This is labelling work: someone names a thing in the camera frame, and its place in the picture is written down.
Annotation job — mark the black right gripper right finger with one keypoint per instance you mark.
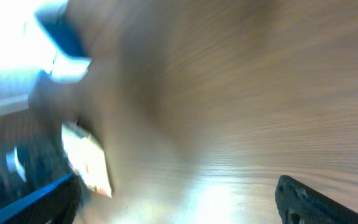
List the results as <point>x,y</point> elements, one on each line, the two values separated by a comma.
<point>299,204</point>

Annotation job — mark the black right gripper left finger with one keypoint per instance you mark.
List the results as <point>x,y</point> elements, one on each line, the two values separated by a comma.
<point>57,202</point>

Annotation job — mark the yellow cookie snack bag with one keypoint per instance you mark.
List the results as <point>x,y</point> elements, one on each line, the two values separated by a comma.
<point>87,158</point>

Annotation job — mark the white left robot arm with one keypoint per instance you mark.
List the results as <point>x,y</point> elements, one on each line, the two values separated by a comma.
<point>31,149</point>

